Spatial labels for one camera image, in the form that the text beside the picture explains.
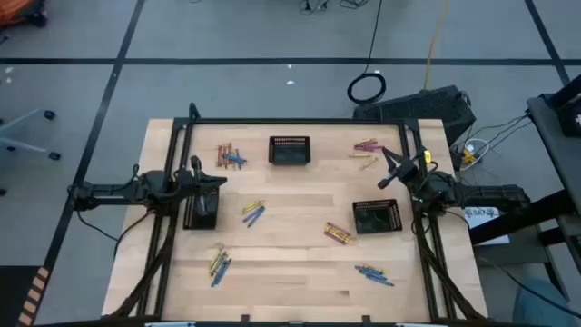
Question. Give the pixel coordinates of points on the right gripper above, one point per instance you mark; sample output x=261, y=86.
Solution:
x=410, y=171

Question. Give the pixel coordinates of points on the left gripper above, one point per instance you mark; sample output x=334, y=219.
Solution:
x=184, y=181

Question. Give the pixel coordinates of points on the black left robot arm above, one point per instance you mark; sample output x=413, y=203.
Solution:
x=113, y=193

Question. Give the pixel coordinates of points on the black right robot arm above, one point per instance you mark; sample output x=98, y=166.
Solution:
x=490, y=196

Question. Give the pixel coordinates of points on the black slotted plastic basket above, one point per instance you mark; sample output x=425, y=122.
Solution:
x=377, y=218
x=289, y=156
x=193, y=223

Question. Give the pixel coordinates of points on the black computer tower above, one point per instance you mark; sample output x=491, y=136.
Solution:
x=413, y=111

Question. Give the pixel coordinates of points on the yellow plug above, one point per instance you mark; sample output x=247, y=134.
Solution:
x=468, y=156

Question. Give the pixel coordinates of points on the white paper sheet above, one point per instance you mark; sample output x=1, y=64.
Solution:
x=483, y=222

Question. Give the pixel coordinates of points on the black table edge clip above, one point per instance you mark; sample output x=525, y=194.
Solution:
x=245, y=318
x=366, y=318

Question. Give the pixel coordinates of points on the grey office chair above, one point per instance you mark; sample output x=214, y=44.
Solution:
x=54, y=155

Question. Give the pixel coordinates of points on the grey side desk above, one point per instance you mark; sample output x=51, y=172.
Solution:
x=551, y=145

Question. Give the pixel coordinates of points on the black equipment case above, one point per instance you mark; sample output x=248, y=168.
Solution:
x=569, y=118

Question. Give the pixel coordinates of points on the teal round seat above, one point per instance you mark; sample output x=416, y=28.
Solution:
x=544, y=304

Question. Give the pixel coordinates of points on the black mat orange stripes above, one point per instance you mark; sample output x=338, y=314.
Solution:
x=27, y=297

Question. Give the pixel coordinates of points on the orange wheeled seat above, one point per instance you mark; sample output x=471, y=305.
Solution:
x=13, y=9

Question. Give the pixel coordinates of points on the black corner bracket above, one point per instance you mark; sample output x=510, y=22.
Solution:
x=194, y=112

